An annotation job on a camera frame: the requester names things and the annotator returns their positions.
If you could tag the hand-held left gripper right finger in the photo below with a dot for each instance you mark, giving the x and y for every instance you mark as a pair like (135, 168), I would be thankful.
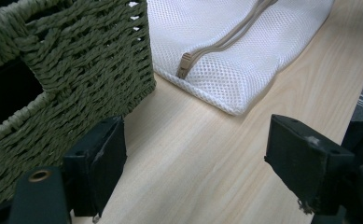
(306, 161)

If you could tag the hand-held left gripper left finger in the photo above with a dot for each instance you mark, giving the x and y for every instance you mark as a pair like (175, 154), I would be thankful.
(98, 161)

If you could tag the green woven basket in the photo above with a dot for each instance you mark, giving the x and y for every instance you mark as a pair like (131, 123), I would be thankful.
(86, 62)

